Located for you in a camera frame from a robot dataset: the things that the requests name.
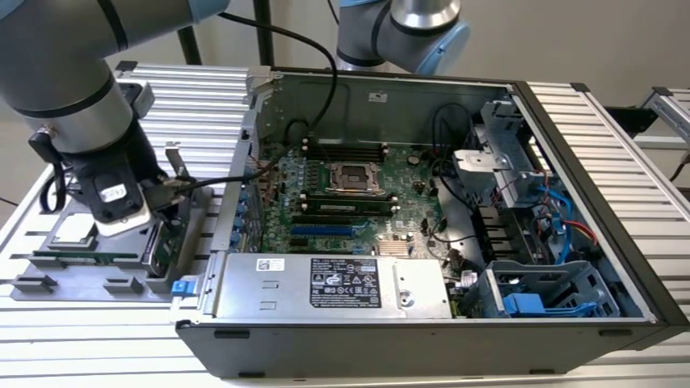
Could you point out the open grey PC case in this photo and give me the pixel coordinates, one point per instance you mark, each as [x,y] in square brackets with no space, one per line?
[376,347]

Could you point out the green Dell motherboard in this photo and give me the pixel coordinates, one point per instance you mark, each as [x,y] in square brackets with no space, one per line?
[410,190]

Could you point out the silver coin cell battery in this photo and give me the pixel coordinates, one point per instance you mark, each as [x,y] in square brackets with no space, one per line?
[413,159]

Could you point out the blue plastic case latch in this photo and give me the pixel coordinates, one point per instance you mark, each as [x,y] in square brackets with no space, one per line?
[182,289]

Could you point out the RAM stick with white label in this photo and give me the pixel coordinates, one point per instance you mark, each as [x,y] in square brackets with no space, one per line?
[334,207]

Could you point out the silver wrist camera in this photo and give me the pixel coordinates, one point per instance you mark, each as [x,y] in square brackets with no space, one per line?
[142,99]

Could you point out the black stand pole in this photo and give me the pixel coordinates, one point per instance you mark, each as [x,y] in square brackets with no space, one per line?
[264,44]
[190,48]

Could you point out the silver finned chipset heatsink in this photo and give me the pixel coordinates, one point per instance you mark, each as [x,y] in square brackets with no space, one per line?
[395,248]

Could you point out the silver CPU chip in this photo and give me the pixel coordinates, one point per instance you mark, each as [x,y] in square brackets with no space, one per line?
[72,228]

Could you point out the green Nvidia Quadro graphics card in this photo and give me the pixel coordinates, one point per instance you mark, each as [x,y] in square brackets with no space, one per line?
[172,250]

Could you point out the blue plastic disk caddy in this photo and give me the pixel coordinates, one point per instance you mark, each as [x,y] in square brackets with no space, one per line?
[523,303]

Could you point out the silver power supply unit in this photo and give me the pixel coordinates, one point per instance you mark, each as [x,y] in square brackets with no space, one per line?
[280,295]

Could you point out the bare green RAM stick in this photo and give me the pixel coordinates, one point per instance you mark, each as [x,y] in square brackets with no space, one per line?
[80,257]

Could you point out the grey metal drive cage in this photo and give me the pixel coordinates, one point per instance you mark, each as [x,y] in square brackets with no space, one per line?
[539,268]

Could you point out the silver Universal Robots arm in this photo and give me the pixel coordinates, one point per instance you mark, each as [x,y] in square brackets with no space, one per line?
[64,81]

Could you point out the black expansion slot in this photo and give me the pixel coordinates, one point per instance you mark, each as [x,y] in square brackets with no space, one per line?
[323,219]

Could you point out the grey plastic parts rack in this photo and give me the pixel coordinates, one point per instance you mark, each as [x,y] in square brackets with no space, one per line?
[124,262]

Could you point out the metal CPU socket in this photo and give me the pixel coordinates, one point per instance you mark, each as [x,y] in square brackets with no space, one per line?
[350,174]

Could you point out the silver metal drive bay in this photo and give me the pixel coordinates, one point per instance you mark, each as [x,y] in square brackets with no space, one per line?
[479,161]

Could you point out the blue expansion slot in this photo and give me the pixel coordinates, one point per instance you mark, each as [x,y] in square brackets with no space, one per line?
[323,231]

